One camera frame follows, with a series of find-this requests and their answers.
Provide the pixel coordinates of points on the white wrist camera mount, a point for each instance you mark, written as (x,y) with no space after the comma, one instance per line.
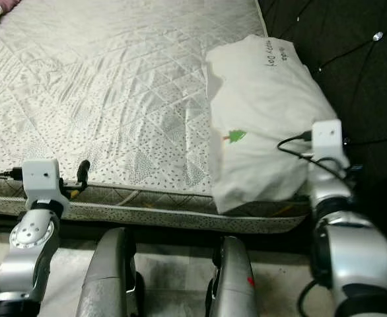
(328,139)
(40,178)

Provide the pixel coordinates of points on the silver robot leg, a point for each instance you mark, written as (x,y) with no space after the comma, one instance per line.
(236,284)
(107,277)

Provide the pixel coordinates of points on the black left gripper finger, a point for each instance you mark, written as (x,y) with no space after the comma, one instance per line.
(84,174)

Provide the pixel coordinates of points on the grey quilted mattress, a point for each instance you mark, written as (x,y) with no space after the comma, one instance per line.
(101,92)

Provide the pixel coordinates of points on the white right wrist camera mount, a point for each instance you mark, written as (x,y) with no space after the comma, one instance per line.
(328,139)

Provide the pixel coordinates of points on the grey bed base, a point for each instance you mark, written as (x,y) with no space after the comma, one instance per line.
(140,214)

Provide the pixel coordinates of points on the white pillow green tree print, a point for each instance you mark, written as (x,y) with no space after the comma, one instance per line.
(266,105)

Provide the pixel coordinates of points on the silver robot left leg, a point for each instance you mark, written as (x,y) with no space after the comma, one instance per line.
(107,277)

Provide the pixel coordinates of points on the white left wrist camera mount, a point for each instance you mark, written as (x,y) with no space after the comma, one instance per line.
(40,178)

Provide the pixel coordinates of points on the black tufted headboard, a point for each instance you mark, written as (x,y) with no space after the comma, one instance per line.
(345,59)

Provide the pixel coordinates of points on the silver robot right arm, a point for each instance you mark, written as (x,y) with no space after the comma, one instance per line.
(358,244)

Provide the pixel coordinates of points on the silver robot right leg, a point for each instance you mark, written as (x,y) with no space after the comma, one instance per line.
(236,284)

